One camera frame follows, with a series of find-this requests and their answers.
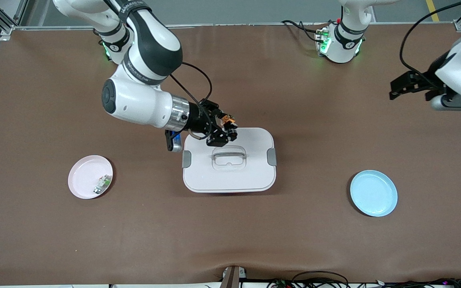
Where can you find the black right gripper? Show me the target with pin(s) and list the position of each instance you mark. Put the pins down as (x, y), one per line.
(198, 117)

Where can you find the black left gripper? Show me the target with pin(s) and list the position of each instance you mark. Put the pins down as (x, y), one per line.
(425, 77)

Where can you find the orange push button switch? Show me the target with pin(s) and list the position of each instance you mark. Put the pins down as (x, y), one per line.
(228, 119)

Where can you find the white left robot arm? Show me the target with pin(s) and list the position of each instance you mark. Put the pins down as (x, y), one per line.
(344, 44)

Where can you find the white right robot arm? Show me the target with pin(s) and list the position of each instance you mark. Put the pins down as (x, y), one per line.
(142, 100)

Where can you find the white lidded box grey latches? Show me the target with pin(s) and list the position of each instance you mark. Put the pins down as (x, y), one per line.
(230, 176)

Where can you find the light blue round plate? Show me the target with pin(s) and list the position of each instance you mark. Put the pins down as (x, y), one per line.
(374, 196)

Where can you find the pale pink round plate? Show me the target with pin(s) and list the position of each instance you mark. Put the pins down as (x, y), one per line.
(84, 176)

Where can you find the silver table edge rail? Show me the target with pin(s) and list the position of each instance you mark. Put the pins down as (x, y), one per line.
(234, 25)

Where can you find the green push button switch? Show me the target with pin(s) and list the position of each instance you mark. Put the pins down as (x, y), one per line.
(102, 184)

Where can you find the metal bracket at table edge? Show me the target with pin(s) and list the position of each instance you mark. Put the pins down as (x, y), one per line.
(232, 278)

